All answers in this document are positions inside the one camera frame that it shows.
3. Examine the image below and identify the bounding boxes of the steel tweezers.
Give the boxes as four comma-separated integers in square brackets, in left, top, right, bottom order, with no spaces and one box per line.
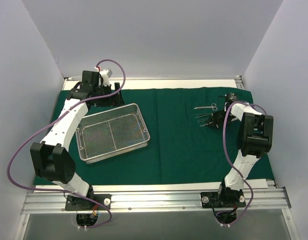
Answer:
[197,118,209,123]
[195,113,212,118]

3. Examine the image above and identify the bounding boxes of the steel surgical scissors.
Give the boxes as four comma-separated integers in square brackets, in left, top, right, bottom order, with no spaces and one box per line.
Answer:
[194,103,218,111]

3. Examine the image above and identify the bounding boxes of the metal mesh tray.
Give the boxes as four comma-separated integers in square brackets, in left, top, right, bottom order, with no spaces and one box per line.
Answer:
[76,103,150,164]

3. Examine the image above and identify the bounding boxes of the green surgical cloth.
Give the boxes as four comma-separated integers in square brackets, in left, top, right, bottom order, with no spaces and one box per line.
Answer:
[69,87,253,185]

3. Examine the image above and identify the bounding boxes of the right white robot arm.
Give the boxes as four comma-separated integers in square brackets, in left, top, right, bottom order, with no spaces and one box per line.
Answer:
[205,93,273,207]

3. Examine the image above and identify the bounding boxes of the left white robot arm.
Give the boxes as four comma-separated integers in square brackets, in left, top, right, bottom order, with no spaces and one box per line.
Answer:
[30,69,124,210]

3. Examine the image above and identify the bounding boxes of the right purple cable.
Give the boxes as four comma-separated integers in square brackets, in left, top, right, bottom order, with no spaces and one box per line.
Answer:
[210,101,269,222]

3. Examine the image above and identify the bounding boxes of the purple cable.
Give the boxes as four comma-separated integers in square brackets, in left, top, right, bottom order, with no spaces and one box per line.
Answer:
[210,101,269,222]
[7,58,126,229]

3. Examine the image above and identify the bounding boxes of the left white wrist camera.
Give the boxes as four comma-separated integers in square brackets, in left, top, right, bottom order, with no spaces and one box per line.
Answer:
[95,66,112,87]

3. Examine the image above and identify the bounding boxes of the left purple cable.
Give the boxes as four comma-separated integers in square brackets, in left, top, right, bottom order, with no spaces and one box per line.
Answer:
[7,58,126,229]

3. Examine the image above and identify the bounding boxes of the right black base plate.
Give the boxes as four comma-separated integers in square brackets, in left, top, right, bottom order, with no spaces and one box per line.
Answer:
[200,191,246,209]

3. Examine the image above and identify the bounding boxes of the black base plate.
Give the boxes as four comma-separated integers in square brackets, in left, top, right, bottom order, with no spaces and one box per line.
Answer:
[65,194,112,211]
[200,191,246,209]

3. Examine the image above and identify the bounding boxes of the aluminium frame rail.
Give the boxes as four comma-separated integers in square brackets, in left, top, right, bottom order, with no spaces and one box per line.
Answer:
[22,187,291,214]

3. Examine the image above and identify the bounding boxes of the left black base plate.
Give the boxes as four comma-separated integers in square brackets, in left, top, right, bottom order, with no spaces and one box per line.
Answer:
[65,194,112,211]

